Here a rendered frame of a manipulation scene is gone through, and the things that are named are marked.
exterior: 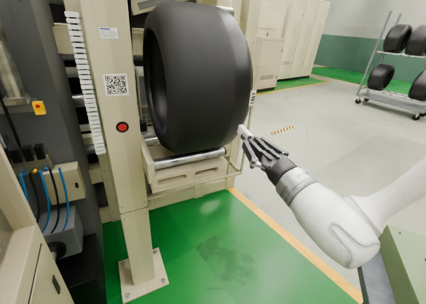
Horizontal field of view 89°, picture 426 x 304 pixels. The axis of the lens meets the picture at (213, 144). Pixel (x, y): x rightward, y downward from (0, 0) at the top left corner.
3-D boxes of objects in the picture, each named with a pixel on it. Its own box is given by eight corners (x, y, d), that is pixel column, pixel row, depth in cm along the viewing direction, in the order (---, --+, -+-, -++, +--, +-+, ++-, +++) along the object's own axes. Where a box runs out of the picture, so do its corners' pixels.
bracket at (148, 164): (148, 184, 86) (146, 164, 81) (133, 139, 117) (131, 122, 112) (157, 182, 87) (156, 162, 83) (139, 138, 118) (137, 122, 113)
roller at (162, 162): (153, 171, 88) (151, 160, 87) (151, 169, 92) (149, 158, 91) (227, 155, 102) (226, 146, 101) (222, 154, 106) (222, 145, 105)
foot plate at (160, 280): (123, 304, 123) (122, 302, 121) (118, 262, 143) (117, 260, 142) (168, 284, 134) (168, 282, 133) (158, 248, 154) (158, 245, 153)
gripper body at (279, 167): (306, 164, 53) (282, 142, 59) (280, 171, 49) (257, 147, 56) (295, 185, 57) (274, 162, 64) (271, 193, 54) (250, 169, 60)
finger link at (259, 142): (277, 157, 57) (281, 157, 57) (254, 134, 64) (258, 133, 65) (272, 169, 59) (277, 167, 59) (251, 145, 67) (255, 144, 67)
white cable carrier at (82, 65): (96, 155, 84) (63, 11, 61) (96, 148, 88) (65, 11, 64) (108, 153, 86) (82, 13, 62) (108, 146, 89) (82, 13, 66)
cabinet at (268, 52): (252, 93, 535) (262, 37, 474) (237, 87, 572) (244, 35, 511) (275, 89, 585) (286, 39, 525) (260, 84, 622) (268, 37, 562)
